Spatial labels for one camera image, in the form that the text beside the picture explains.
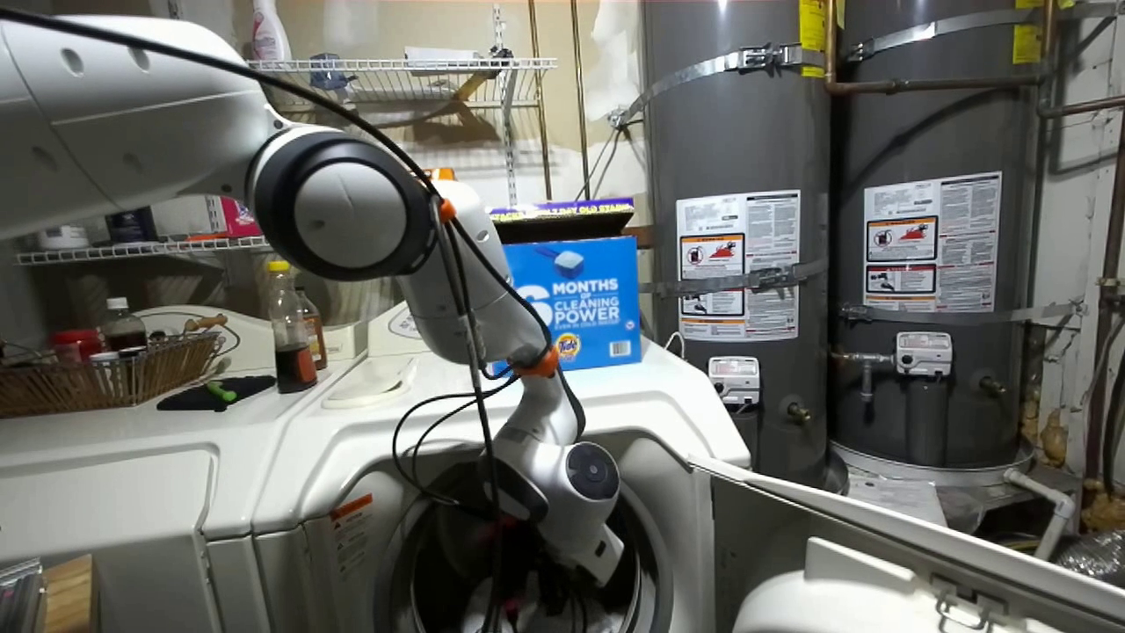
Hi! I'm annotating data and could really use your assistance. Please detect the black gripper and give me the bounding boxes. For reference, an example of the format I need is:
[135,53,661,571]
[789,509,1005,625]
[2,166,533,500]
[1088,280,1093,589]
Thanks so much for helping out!
[497,566,568,633]

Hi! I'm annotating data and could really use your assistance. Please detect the white washing machine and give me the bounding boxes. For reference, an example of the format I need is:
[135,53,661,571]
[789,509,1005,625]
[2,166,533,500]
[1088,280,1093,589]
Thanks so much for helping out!
[196,297,752,633]

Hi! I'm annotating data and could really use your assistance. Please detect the white washing machine door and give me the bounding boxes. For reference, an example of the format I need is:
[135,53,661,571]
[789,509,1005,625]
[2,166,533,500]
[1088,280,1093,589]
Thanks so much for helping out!
[700,459,1125,633]

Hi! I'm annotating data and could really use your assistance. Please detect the orange blue Tide detergent box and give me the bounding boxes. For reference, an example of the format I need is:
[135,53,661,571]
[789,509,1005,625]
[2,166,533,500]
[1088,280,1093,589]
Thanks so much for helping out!
[497,209,646,377]

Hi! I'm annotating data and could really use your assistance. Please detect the yellow cap syrup bottle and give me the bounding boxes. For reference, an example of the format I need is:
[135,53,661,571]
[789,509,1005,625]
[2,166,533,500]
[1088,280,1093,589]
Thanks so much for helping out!
[258,258,329,399]

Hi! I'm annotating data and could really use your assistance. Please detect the white dryer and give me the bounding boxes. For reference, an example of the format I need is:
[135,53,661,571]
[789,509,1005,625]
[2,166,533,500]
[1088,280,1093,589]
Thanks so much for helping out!
[0,347,297,633]

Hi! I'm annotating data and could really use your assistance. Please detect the pink box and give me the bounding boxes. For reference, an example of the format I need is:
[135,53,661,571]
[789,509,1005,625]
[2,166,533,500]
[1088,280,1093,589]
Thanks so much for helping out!
[219,195,268,244]

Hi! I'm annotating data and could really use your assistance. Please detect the wicker basket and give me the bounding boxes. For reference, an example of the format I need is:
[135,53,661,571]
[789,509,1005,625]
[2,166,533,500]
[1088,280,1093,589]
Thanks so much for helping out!
[0,319,231,418]

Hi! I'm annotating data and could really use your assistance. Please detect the red lid jar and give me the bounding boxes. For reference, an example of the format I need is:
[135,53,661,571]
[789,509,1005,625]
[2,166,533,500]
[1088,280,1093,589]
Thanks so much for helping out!
[53,326,110,363]

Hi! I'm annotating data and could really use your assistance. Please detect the white PVC pipe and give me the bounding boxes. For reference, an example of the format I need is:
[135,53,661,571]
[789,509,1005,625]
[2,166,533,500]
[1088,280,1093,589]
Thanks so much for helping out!
[1001,465,1079,562]

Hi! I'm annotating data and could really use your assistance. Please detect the small blue object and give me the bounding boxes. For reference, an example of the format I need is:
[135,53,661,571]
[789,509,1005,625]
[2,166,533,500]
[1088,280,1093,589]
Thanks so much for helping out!
[311,49,359,99]

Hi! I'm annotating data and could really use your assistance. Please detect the white wire shelf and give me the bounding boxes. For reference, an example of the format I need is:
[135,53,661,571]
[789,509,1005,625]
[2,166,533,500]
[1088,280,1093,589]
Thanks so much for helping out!
[14,233,279,269]
[250,49,563,121]

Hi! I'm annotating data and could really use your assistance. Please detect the copper wall pipe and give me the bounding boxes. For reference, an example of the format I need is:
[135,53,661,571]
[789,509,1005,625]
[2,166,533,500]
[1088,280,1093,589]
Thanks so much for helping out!
[1083,138,1125,507]

